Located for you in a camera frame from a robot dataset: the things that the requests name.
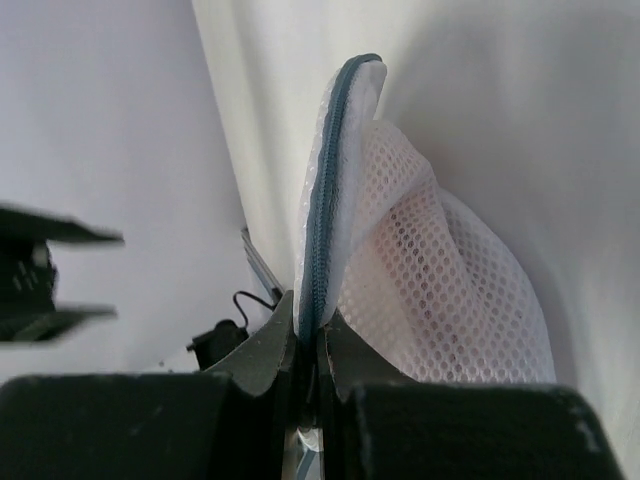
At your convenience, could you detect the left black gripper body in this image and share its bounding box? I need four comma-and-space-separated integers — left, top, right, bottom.
1, 202, 124, 344

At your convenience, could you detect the pink beige bra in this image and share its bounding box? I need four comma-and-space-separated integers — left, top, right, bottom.
373, 188, 482, 326

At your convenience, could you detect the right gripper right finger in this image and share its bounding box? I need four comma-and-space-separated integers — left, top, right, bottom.
317, 319, 623, 479

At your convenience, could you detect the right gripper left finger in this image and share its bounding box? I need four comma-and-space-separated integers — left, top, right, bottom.
1, 294, 295, 479

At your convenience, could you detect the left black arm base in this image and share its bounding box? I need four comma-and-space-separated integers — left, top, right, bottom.
186, 290, 276, 371

